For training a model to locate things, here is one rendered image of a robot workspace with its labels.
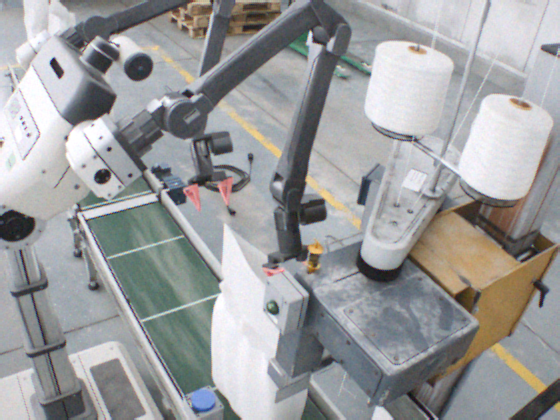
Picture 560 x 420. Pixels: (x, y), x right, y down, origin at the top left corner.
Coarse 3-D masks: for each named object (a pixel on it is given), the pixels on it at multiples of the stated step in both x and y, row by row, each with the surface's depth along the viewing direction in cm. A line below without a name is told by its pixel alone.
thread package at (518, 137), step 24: (504, 96) 89; (480, 120) 88; (504, 120) 83; (528, 120) 82; (480, 144) 88; (504, 144) 84; (528, 144) 83; (480, 168) 89; (504, 168) 86; (528, 168) 86; (480, 192) 91; (504, 192) 88
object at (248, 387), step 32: (224, 256) 165; (256, 256) 153; (224, 288) 166; (256, 288) 144; (224, 320) 160; (256, 320) 150; (224, 352) 165; (256, 352) 148; (224, 384) 174; (256, 384) 152; (256, 416) 159; (288, 416) 157
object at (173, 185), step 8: (152, 168) 299; (160, 168) 292; (168, 168) 292; (160, 176) 292; (168, 176) 290; (176, 176) 290; (160, 184) 278; (168, 184) 283; (176, 184) 283; (184, 184) 285; (168, 192) 283; (176, 192) 283; (176, 200) 286; (184, 200) 289
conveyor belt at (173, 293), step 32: (96, 224) 251; (128, 224) 254; (160, 224) 257; (128, 256) 236; (160, 256) 238; (192, 256) 241; (128, 288) 220; (160, 288) 222; (192, 288) 225; (160, 320) 208; (192, 320) 210; (160, 352) 195; (192, 352) 197; (192, 384) 185; (224, 416) 175; (320, 416) 180
